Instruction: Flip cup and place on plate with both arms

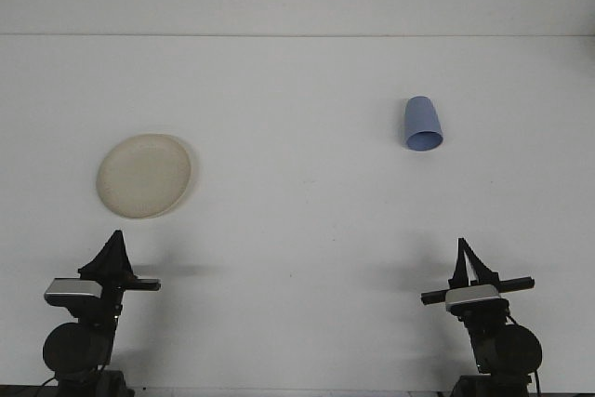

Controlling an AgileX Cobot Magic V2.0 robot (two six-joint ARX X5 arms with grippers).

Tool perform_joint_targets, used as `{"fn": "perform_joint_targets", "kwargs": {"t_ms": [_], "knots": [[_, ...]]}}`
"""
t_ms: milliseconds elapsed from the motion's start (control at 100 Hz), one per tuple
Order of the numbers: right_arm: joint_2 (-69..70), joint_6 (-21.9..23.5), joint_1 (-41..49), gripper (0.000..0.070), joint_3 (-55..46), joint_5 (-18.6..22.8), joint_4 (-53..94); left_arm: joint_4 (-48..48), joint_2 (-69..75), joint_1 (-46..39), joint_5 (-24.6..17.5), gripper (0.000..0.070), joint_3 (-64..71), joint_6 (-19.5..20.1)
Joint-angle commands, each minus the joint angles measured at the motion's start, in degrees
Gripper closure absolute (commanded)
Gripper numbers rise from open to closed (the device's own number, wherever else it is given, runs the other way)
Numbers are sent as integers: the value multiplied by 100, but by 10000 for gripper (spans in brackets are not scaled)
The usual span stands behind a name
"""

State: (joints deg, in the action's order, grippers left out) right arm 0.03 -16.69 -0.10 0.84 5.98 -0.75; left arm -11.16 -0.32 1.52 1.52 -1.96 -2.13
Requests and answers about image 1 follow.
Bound pale blue cup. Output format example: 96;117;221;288
403;95;444;152

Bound pale round plate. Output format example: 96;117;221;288
95;133;193;220

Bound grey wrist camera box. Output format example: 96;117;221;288
44;277;103;308
444;284;501;314

